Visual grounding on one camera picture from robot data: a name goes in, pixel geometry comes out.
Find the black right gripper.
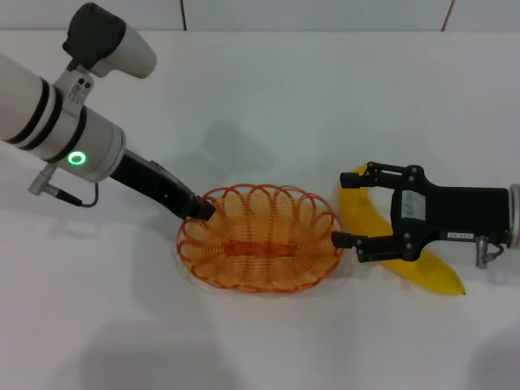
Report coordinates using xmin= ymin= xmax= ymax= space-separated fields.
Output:
xmin=331 ymin=161 xmax=511 ymax=264

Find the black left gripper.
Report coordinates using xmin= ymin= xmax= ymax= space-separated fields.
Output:
xmin=109 ymin=148 xmax=216 ymax=223

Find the yellow banana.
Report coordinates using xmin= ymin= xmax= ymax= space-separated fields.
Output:
xmin=337 ymin=163 xmax=466 ymax=297

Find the orange wire basket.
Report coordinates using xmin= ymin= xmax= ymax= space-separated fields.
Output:
xmin=175 ymin=183 xmax=345 ymax=294

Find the left gripper cable with connector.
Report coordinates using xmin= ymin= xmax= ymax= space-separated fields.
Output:
xmin=27 ymin=167 xmax=101 ymax=207

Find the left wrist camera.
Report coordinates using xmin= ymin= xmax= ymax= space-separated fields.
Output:
xmin=62 ymin=2 xmax=158 ymax=80

